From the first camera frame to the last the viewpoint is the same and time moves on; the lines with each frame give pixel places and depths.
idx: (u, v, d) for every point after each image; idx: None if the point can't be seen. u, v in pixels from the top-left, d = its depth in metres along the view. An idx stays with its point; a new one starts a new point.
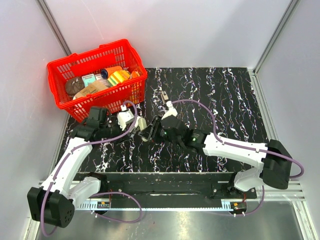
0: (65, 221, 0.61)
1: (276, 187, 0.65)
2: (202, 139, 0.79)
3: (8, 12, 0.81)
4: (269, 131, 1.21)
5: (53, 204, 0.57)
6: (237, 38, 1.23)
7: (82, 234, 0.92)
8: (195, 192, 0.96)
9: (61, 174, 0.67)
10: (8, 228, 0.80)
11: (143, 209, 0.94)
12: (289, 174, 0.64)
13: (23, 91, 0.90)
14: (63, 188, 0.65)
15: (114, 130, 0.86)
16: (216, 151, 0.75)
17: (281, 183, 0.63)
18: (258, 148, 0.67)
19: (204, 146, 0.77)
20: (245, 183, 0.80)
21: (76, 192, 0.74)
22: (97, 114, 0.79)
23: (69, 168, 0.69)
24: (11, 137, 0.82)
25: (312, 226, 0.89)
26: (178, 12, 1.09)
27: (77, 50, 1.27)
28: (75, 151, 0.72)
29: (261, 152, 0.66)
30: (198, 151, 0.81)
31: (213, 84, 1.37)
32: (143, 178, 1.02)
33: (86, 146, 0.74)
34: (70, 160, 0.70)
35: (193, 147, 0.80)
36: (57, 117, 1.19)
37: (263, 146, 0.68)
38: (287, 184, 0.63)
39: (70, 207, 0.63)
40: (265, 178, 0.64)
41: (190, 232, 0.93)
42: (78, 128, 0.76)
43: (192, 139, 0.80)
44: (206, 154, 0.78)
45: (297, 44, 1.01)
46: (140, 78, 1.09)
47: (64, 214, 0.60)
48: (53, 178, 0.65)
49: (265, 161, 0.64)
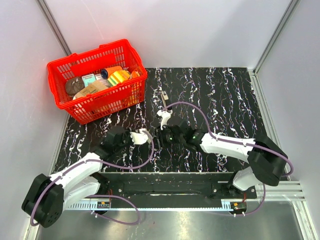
0: (47, 221, 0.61)
1: (269, 184, 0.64)
2: (201, 137, 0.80)
3: (8, 12, 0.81)
4: (269, 131, 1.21)
5: (51, 196, 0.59)
6: (237, 37, 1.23)
7: (82, 234, 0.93)
8: (194, 192, 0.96)
9: (69, 174, 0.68)
10: (8, 228, 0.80)
11: (142, 209, 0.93)
12: (282, 171, 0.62)
13: (23, 91, 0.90)
14: (65, 187, 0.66)
15: (128, 141, 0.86)
16: (215, 148, 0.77)
17: (270, 177, 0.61)
18: (246, 142, 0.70)
19: (201, 142, 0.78)
20: (243, 182, 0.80)
21: (70, 193, 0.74)
22: (112, 139, 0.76)
23: (78, 172, 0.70)
24: (11, 136, 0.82)
25: (312, 226, 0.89)
26: (179, 12, 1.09)
27: (77, 50, 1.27)
28: (89, 162, 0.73)
29: (248, 146, 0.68)
30: (198, 148, 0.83)
31: (213, 84, 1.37)
32: (143, 178, 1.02)
33: (97, 164, 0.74)
34: (82, 167, 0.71)
35: (193, 144, 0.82)
36: (57, 117, 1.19)
37: (252, 141, 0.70)
38: (278, 180, 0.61)
39: (60, 209, 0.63)
40: (255, 173, 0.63)
41: (190, 232, 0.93)
42: (96, 149, 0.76)
43: (193, 137, 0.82)
44: (204, 151, 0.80)
45: (297, 44, 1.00)
46: (140, 78, 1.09)
47: (52, 213, 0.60)
48: (63, 173, 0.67)
49: (250, 154, 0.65)
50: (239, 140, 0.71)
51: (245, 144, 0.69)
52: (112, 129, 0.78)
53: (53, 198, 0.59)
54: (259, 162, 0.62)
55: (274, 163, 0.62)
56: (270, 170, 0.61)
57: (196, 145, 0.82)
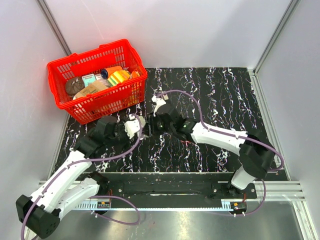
0: (45, 232, 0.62)
1: (254, 175, 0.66)
2: (192, 126, 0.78)
3: (8, 12, 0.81)
4: (269, 131, 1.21)
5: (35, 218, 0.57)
6: (237, 37, 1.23)
7: (82, 234, 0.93)
8: (195, 192, 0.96)
9: (51, 188, 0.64)
10: (8, 228, 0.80)
11: (142, 208, 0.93)
12: (269, 165, 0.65)
13: (24, 91, 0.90)
14: (50, 204, 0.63)
15: (122, 138, 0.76)
16: (204, 137, 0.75)
17: (259, 169, 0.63)
18: (238, 134, 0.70)
19: (191, 132, 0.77)
20: (241, 180, 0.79)
21: (67, 201, 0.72)
22: (104, 129, 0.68)
23: (62, 182, 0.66)
24: (11, 136, 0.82)
25: (312, 226, 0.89)
26: (179, 12, 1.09)
27: (77, 50, 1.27)
28: (72, 167, 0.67)
29: (240, 138, 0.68)
30: (188, 138, 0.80)
31: (213, 84, 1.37)
32: (143, 178, 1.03)
33: (85, 163, 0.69)
34: (64, 175, 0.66)
35: (183, 133, 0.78)
36: (57, 117, 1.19)
37: (244, 133, 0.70)
38: (264, 173, 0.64)
39: (56, 220, 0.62)
40: (244, 165, 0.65)
41: (190, 232, 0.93)
42: (83, 141, 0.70)
43: (183, 126, 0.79)
44: (194, 141, 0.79)
45: (297, 44, 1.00)
46: (140, 78, 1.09)
47: (45, 227, 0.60)
48: (42, 191, 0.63)
49: (242, 146, 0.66)
50: (231, 132, 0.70)
51: (237, 136, 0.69)
52: (103, 118, 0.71)
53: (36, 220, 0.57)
54: (251, 153, 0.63)
55: (263, 156, 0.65)
56: (259, 162, 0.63)
57: (186, 135, 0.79)
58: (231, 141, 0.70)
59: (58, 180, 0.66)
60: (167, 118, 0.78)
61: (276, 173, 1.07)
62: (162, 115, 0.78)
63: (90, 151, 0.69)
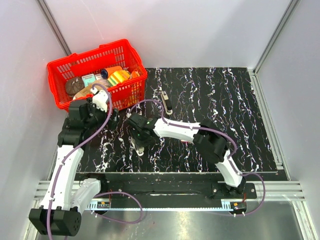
0: (74, 229, 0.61)
1: (211, 161, 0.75)
2: (155, 122, 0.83)
3: (8, 12, 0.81)
4: (269, 131, 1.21)
5: (57, 221, 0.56)
6: (237, 38, 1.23)
7: (82, 234, 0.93)
8: (195, 192, 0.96)
9: (59, 189, 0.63)
10: (8, 228, 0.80)
11: (144, 209, 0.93)
12: (222, 151, 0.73)
13: (23, 91, 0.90)
14: (65, 202, 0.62)
15: (99, 116, 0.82)
16: (165, 132, 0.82)
17: (211, 155, 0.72)
18: (192, 126, 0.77)
19: (154, 128, 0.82)
20: (226, 174, 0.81)
21: (79, 198, 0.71)
22: (78, 114, 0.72)
23: (65, 179, 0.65)
24: (11, 136, 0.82)
25: (312, 226, 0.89)
26: (179, 12, 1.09)
27: (77, 50, 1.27)
28: (67, 161, 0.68)
29: (194, 129, 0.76)
30: (152, 133, 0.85)
31: (213, 84, 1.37)
32: (143, 178, 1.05)
33: (77, 152, 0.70)
34: (63, 172, 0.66)
35: (147, 129, 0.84)
36: (57, 117, 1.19)
37: (197, 124, 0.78)
38: (218, 157, 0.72)
39: (76, 215, 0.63)
40: (201, 151, 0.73)
41: (190, 232, 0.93)
42: (64, 134, 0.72)
43: (147, 122, 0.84)
44: (158, 135, 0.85)
45: (297, 44, 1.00)
46: (140, 78, 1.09)
47: (72, 224, 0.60)
48: (51, 194, 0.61)
49: (195, 136, 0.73)
50: (186, 125, 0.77)
51: (191, 127, 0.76)
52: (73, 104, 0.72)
53: (59, 221, 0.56)
54: (203, 142, 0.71)
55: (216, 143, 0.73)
56: (212, 149, 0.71)
57: (150, 130, 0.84)
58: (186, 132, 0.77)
59: (61, 179, 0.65)
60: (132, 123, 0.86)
61: (276, 174, 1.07)
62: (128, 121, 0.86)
63: (76, 138, 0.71)
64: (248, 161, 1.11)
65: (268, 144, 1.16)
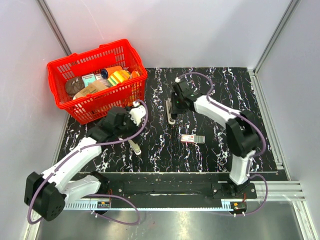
0: (50, 215, 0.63)
1: (235, 153, 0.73)
2: (198, 97, 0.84)
3: (8, 12, 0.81)
4: (269, 131, 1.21)
5: (46, 194, 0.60)
6: (236, 37, 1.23)
7: (82, 234, 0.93)
8: (195, 192, 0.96)
9: (63, 168, 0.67)
10: (8, 228, 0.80)
11: (143, 209, 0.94)
12: (250, 148, 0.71)
13: (24, 91, 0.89)
14: (60, 183, 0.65)
15: (130, 126, 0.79)
16: (203, 107, 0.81)
17: (237, 146, 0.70)
18: (231, 111, 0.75)
19: (195, 101, 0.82)
20: (236, 170, 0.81)
21: (73, 188, 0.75)
22: (113, 120, 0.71)
23: (73, 164, 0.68)
24: (11, 136, 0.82)
25: (312, 226, 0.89)
26: (178, 12, 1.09)
27: (77, 50, 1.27)
28: (84, 150, 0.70)
29: (232, 114, 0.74)
30: (190, 107, 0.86)
31: (213, 84, 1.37)
32: (143, 178, 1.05)
33: (96, 149, 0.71)
34: (76, 157, 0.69)
35: (188, 101, 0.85)
36: (57, 116, 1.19)
37: (237, 111, 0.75)
38: (242, 151, 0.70)
39: (61, 203, 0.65)
40: (229, 138, 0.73)
41: (190, 232, 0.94)
42: (94, 130, 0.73)
43: (191, 95, 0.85)
44: (195, 110, 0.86)
45: (297, 43, 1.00)
46: (140, 78, 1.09)
47: (52, 208, 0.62)
48: (55, 169, 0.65)
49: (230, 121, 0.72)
50: (226, 108, 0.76)
51: (230, 112, 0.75)
52: (113, 109, 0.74)
53: (47, 196, 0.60)
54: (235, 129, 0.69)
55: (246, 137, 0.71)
56: (241, 140, 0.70)
57: (190, 103, 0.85)
58: (223, 114, 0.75)
59: (70, 161, 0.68)
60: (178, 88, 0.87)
61: (276, 174, 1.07)
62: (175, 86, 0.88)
63: (102, 139, 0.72)
64: None
65: (268, 144, 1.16)
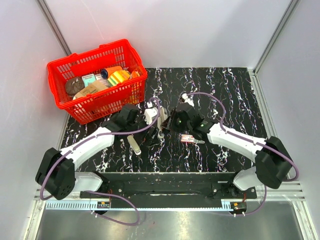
0: (61, 193, 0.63)
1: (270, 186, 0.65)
2: (210, 126, 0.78)
3: (8, 12, 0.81)
4: (269, 131, 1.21)
5: (61, 170, 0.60)
6: (236, 38, 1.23)
7: (82, 234, 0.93)
8: (194, 192, 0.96)
9: (80, 148, 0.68)
10: (8, 228, 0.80)
11: (143, 209, 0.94)
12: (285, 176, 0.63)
13: (24, 91, 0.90)
14: (77, 161, 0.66)
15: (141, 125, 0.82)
16: (219, 138, 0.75)
17: (272, 178, 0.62)
18: (256, 141, 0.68)
19: (208, 132, 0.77)
20: (245, 181, 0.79)
21: (80, 177, 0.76)
22: (127, 115, 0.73)
23: (89, 146, 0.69)
24: (11, 136, 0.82)
25: (312, 226, 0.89)
26: (178, 12, 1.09)
27: (77, 50, 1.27)
28: (100, 137, 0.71)
29: (258, 145, 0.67)
30: (202, 137, 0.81)
31: (213, 84, 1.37)
32: (143, 178, 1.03)
33: (109, 140, 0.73)
34: (92, 141, 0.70)
35: (199, 132, 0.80)
36: (57, 116, 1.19)
37: (262, 141, 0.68)
38: (278, 183, 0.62)
39: (71, 183, 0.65)
40: (259, 172, 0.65)
41: (190, 232, 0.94)
42: (109, 123, 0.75)
43: (200, 125, 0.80)
44: (210, 141, 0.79)
45: (297, 44, 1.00)
46: (140, 78, 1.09)
47: (64, 186, 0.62)
48: (73, 147, 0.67)
49: (258, 153, 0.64)
50: (249, 138, 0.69)
51: (254, 143, 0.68)
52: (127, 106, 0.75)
53: (63, 171, 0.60)
54: (267, 161, 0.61)
55: (279, 167, 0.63)
56: (274, 172, 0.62)
57: (202, 134, 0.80)
58: (247, 147, 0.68)
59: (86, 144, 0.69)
60: (185, 116, 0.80)
61: None
62: (181, 113, 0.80)
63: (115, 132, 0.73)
64: (248, 161, 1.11)
65: None
